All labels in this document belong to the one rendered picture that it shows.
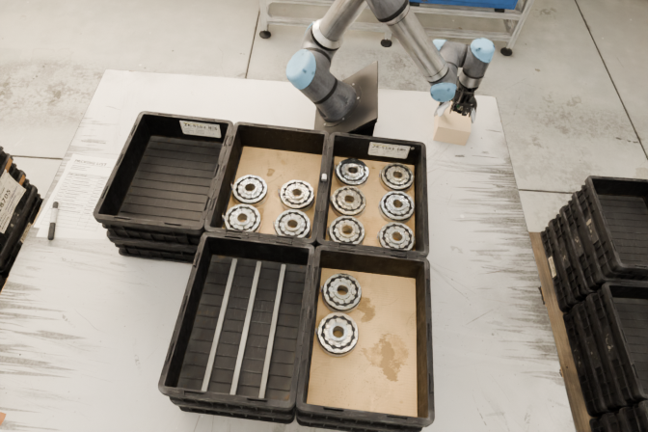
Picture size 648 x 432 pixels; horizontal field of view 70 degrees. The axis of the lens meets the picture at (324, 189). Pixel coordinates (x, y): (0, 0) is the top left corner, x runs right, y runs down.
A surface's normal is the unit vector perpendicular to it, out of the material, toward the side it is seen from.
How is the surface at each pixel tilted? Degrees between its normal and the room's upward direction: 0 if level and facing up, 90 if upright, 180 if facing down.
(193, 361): 0
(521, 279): 0
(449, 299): 0
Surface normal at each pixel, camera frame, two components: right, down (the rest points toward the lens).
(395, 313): 0.05, -0.57
